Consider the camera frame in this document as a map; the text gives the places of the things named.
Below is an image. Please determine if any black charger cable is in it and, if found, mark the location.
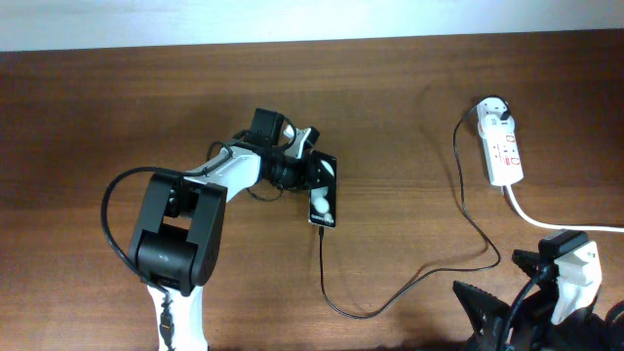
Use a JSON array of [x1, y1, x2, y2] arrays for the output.
[[318, 95, 513, 321]]

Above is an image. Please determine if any white charger adapter plug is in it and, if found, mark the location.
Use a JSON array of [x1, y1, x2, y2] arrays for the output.
[[478, 107, 515, 139]]

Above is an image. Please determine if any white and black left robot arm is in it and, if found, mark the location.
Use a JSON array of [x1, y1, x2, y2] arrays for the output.
[[128, 108, 337, 350]]

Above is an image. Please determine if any black Galaxy flip phone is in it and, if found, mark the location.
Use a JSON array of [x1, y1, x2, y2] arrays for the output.
[[307, 150, 337, 228]]

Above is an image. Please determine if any white power strip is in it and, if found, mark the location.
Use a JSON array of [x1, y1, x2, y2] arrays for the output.
[[475, 96, 526, 187]]

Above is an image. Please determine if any white power strip cord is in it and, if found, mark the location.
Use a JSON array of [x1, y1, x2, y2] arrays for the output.
[[502, 183, 624, 234]]

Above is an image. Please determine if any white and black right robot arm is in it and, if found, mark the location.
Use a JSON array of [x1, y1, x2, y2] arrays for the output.
[[452, 250, 623, 351]]

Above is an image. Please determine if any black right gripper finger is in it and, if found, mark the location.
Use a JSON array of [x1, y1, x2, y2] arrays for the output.
[[452, 281, 510, 336], [512, 250, 545, 278]]

